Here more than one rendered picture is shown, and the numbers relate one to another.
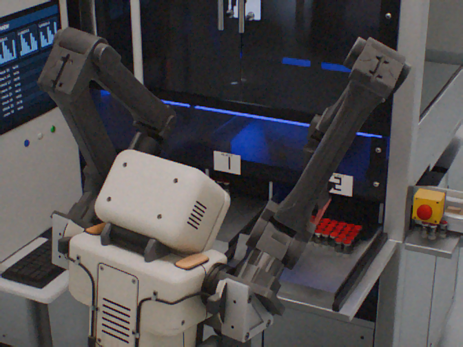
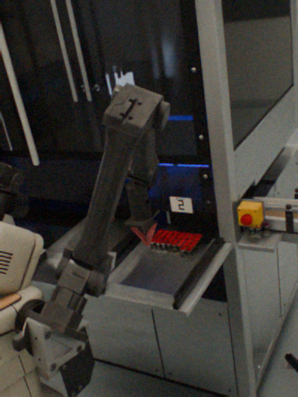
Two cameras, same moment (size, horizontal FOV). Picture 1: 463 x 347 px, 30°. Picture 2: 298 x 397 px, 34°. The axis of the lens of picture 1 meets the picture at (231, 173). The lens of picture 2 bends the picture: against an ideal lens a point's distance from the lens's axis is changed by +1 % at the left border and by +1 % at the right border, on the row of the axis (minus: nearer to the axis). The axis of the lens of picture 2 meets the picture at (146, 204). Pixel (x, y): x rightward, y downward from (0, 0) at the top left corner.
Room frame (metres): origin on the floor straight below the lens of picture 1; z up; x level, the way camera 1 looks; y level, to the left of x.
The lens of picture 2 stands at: (0.57, -0.35, 1.80)
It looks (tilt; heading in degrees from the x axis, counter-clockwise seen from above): 25 degrees down; 7
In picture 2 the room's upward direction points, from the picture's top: 10 degrees counter-clockwise
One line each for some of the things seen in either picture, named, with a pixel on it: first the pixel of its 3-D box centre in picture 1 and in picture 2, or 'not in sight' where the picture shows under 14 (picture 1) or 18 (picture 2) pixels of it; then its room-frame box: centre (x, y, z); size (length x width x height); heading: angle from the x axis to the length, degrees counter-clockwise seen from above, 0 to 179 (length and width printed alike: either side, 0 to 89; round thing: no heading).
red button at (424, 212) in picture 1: (424, 211); (247, 219); (2.04, -0.51, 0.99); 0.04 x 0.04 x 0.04; 64
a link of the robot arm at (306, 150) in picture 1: (316, 155); (137, 190); (1.80, -0.19, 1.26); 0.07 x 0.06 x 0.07; 165
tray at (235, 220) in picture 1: (213, 213); (98, 235); (2.23, 0.05, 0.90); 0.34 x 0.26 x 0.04; 154
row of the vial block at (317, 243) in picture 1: (322, 239); (172, 248); (2.06, -0.24, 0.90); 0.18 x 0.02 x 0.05; 64
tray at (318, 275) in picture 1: (309, 255); (161, 263); (1.98, -0.20, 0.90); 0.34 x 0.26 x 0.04; 154
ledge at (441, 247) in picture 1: (434, 239); (261, 238); (2.11, -0.56, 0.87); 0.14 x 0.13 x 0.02; 154
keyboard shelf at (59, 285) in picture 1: (56, 253); not in sight; (2.19, 0.51, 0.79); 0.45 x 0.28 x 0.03; 154
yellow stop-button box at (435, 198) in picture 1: (428, 204); (251, 212); (2.08, -0.53, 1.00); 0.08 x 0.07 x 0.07; 154
